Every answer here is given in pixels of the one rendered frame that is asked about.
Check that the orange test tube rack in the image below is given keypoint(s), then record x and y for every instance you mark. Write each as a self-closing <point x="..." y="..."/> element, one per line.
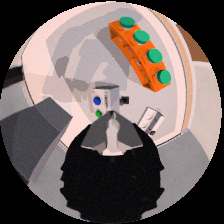
<point x="138" y="52"/>

